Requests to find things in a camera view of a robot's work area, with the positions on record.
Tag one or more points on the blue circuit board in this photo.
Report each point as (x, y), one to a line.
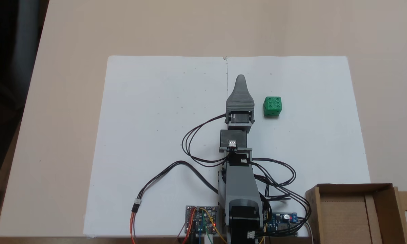
(283, 220)

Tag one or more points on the brown cardboard box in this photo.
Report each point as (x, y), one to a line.
(345, 217)

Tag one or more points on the green die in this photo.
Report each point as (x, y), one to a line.
(272, 106)

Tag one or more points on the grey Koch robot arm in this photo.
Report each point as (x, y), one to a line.
(239, 183)

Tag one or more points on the white paper sheet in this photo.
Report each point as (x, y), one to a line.
(156, 118)
(308, 142)

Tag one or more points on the grey ribbed tapered gripper finger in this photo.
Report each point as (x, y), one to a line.
(240, 98)

